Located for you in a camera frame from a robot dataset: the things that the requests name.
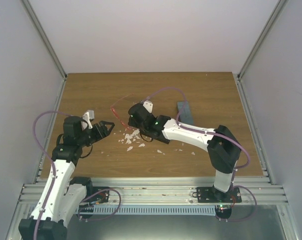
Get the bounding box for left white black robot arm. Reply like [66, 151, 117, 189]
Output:
[18, 112, 115, 240]

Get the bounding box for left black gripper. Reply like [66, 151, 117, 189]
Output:
[77, 120, 115, 147]

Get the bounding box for left aluminium frame post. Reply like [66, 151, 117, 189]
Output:
[22, 0, 68, 80]

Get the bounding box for grey slotted cable duct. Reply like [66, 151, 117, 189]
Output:
[80, 205, 216, 216]

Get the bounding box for right aluminium frame post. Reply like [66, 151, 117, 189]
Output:
[236, 0, 289, 80]

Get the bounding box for green glasses case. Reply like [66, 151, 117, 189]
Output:
[177, 101, 194, 125]

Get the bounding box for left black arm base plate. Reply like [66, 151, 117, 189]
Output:
[81, 186, 110, 204]

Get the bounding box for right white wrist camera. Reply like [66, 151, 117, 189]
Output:
[141, 100, 153, 113]

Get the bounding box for aluminium frame post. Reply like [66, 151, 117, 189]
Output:
[236, 0, 289, 80]
[22, 0, 68, 80]

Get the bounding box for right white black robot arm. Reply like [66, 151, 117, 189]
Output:
[128, 102, 241, 203]

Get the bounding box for black glasses case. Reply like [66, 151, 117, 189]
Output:
[155, 135, 170, 144]

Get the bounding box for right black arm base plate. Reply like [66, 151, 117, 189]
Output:
[191, 186, 242, 204]

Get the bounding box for aluminium mounting rail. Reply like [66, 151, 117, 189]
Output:
[18, 174, 289, 206]

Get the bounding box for red translucent sunglasses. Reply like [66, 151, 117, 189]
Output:
[110, 93, 134, 131]

